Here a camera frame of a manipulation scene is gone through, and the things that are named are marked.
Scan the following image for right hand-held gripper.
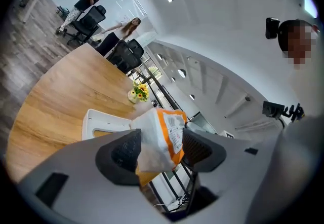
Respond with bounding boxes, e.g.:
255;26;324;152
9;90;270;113
187;121;236;140

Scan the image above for black head camera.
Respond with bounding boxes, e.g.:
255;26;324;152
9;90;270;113
265;17;280;40

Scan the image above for orange and white packet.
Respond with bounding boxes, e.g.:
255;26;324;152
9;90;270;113
128;107;188;186

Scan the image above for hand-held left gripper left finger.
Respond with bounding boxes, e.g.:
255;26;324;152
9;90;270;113
19;128;178;224

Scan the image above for black office chair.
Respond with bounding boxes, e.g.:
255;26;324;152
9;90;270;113
66;5;107;47
106;40;143;75
128;38;145;60

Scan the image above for white tissue box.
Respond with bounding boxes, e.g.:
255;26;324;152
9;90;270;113
81;108;138;141

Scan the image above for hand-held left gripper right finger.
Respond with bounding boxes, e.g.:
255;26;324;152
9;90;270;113
182;128;281;218

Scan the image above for square wooden table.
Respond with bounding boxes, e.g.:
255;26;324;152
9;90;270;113
6;42;157;183

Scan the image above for black balcony railing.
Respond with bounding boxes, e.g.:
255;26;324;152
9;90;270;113
128;62;203;215

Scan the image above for person's head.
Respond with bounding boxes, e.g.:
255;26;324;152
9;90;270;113
276;18;320;70

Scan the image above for sunflower pot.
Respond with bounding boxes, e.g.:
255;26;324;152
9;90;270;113
127;80;150;104

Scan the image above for grey chest camera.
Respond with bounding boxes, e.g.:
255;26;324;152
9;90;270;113
261;100;304;124

